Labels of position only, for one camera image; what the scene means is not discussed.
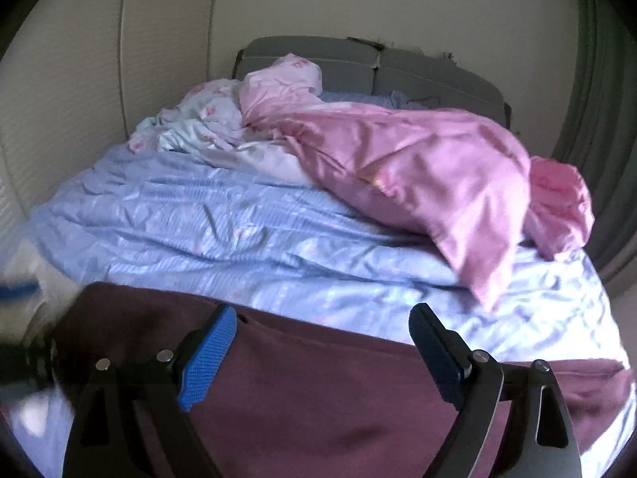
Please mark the blue floral bed sheet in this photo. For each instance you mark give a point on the blue floral bed sheet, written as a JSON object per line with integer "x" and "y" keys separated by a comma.
{"x": 224, "y": 239}

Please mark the crumpled pink pillow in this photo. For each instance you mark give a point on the crumpled pink pillow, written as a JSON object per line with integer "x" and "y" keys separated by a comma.
{"x": 557, "y": 194}

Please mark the grey-green curtain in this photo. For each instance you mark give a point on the grey-green curtain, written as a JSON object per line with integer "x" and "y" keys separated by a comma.
{"x": 607, "y": 109}

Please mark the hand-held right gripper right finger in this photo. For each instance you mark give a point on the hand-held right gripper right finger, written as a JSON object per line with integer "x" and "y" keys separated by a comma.
{"x": 438, "y": 358}

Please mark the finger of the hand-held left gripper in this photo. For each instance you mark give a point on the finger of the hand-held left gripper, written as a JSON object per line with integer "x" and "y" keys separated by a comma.
{"x": 20, "y": 290}

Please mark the white wardrobe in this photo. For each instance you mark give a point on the white wardrobe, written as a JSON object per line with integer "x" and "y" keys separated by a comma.
{"x": 74, "y": 84}

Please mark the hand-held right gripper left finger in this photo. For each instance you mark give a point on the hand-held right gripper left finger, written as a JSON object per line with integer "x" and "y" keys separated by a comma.
{"x": 208, "y": 361}

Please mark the light floral blanket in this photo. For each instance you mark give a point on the light floral blanket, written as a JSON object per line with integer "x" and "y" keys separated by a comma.
{"x": 209, "y": 114}

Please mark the grey padded headboard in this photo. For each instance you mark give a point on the grey padded headboard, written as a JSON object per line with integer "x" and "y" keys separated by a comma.
{"x": 413, "y": 74}

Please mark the maroon pants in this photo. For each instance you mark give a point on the maroon pants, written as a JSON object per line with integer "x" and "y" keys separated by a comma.
{"x": 308, "y": 398}

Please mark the pink duvet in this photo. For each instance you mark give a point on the pink duvet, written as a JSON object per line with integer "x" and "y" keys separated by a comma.
{"x": 398, "y": 159}

